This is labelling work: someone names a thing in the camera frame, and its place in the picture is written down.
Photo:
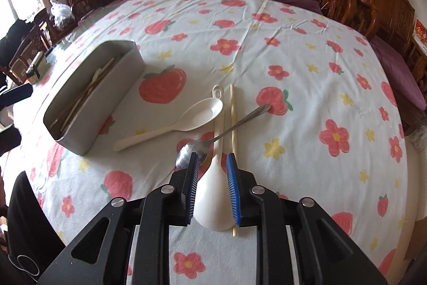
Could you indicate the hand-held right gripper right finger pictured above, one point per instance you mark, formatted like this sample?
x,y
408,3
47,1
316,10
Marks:
x,y
232,191

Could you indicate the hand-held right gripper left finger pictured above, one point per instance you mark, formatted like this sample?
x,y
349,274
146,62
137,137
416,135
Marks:
x,y
190,191

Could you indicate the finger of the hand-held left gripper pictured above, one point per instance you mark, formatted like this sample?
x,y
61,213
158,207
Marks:
x,y
15,94
8,139

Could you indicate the white plastic spoon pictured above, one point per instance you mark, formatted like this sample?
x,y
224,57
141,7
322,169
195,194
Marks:
x,y
203,113
213,205

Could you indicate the metal spoon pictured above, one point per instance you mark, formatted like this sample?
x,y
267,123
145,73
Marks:
x,y
186,153

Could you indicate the dark wooden chopstick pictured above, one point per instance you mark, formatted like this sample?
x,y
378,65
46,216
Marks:
x,y
83,94

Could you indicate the light bamboo chopstick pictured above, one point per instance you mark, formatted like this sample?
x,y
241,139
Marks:
x,y
105,69
232,118

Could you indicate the grey metal tin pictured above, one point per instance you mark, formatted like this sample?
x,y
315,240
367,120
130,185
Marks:
x,y
100,118

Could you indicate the black coat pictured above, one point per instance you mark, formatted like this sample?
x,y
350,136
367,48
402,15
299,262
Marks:
x,y
15,34

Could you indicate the wooden dining chair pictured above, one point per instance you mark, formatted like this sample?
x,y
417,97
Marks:
x,y
36,38

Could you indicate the clear plastic bag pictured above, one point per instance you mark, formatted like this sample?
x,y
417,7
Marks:
x,y
61,14

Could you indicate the strawberry flower print tablecloth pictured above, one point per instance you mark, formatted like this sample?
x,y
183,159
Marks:
x,y
300,38

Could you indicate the grey fluffy bundle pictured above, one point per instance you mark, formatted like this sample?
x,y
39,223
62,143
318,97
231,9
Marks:
x,y
418,139

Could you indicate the purple armchair cushion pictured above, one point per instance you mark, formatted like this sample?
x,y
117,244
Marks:
x,y
397,71

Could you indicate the red gift box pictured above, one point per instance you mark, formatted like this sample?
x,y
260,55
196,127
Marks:
x,y
421,34

